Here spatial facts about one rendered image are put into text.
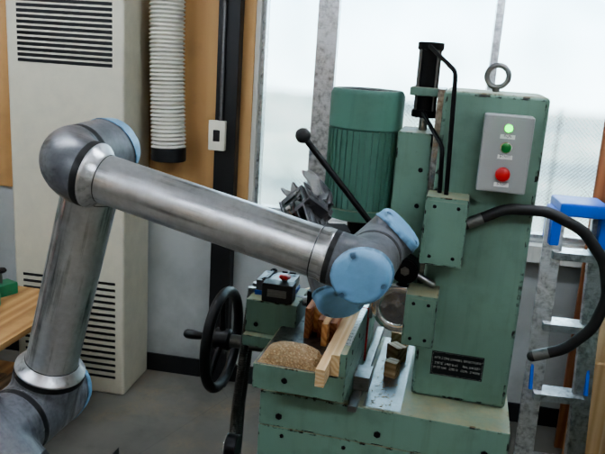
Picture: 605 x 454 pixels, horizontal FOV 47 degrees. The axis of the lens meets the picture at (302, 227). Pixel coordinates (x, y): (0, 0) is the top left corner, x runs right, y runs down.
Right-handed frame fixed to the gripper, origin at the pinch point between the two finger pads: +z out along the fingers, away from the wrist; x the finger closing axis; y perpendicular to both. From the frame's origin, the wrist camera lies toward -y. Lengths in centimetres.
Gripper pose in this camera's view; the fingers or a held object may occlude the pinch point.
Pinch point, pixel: (303, 182)
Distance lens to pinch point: 150.2
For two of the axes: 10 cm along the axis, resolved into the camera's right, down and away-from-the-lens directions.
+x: -7.4, 5.8, 3.3
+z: -2.2, -6.7, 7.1
